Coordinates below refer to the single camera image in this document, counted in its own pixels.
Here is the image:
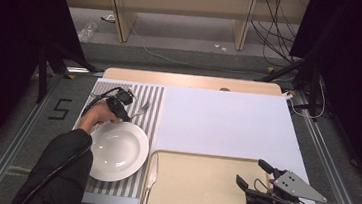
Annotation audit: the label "small white scraps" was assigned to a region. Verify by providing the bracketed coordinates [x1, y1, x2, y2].
[213, 42, 228, 53]

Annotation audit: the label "bundle of black cables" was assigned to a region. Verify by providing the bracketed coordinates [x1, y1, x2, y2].
[246, 0, 311, 70]

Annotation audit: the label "silver table knife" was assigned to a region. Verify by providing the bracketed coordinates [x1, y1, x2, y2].
[140, 151, 162, 204]

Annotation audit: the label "black tripod stand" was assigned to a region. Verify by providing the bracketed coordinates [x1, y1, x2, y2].
[250, 51, 332, 122]
[32, 41, 101, 110]

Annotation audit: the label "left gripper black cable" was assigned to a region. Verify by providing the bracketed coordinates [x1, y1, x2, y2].
[20, 78, 122, 204]

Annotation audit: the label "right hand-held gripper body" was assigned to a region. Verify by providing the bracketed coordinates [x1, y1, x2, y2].
[244, 167, 331, 204]

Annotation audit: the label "white deep plate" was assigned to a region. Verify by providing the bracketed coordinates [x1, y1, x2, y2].
[85, 118, 153, 186]

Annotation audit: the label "aluminium floor rail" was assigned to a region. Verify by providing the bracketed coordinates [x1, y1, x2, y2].
[0, 67, 64, 204]
[283, 92, 362, 204]

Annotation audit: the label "beige plastic tray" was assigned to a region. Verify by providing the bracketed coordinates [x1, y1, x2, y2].
[137, 148, 286, 204]

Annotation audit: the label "clear plastic bag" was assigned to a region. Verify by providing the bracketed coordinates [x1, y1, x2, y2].
[76, 19, 99, 45]

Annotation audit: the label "small black white object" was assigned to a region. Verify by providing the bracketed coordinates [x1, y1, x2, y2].
[99, 13, 118, 25]

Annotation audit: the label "person's left hand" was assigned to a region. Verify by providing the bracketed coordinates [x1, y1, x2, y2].
[77, 96, 124, 137]

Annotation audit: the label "light wooden shelf unit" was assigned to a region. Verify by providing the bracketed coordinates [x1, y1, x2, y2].
[54, 0, 311, 62]

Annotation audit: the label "dark curtain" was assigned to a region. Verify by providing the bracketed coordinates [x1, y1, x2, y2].
[0, 0, 93, 200]
[276, 0, 362, 198]

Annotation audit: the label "white table cover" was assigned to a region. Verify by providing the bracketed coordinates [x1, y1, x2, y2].
[64, 75, 338, 204]

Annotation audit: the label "grey striped placemat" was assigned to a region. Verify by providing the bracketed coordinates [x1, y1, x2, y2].
[66, 77, 166, 202]

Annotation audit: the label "silver fork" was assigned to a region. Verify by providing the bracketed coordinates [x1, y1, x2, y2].
[128, 99, 153, 122]

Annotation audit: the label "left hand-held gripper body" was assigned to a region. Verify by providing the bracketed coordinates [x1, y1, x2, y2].
[103, 86, 136, 120]

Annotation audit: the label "white cable by stand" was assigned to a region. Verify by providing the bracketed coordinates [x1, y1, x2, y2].
[283, 71, 330, 122]

